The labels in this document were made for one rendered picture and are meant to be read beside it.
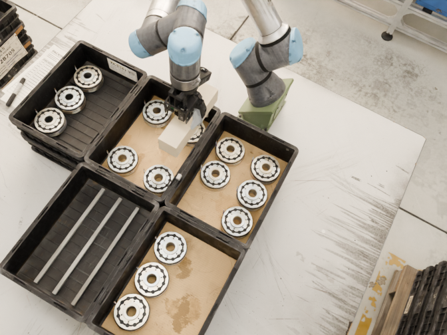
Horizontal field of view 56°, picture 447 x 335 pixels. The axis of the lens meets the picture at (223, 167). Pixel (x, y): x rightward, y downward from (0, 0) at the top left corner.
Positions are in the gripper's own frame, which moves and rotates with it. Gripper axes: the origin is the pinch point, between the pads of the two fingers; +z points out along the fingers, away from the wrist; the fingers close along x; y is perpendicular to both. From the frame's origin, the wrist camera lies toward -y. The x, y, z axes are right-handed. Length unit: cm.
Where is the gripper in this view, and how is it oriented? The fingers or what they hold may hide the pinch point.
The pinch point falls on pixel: (189, 115)
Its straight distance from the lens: 125.8
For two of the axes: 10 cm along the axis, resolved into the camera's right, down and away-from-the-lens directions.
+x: 8.7, 4.8, -1.5
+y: -4.9, 7.7, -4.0
